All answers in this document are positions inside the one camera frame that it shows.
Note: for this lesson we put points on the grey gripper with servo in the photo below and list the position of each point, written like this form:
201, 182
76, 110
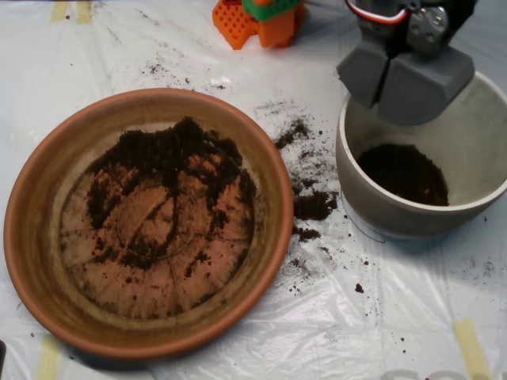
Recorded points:
412, 85

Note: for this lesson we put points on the dark soil heap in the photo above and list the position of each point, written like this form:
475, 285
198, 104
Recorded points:
170, 146

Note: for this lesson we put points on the orange green robot base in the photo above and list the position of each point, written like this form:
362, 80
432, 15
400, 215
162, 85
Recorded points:
273, 31

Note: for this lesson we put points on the white ceramic pot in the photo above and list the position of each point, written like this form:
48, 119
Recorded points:
396, 221

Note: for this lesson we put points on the spilled soil patch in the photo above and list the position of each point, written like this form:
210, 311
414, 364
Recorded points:
313, 207

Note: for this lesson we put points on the small dark brown crumb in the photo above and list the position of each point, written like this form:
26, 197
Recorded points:
359, 288

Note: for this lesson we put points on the terracotta plant saucer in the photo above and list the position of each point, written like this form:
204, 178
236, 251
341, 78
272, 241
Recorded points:
39, 257

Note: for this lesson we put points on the beige masking tape strip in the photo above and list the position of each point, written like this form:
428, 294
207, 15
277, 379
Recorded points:
59, 12
48, 360
471, 348
84, 14

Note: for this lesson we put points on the clear plastic sheet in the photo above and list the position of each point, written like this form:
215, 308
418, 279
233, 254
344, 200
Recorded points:
277, 348

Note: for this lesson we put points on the black object at edge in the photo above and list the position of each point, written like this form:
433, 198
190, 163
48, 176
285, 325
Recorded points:
2, 356

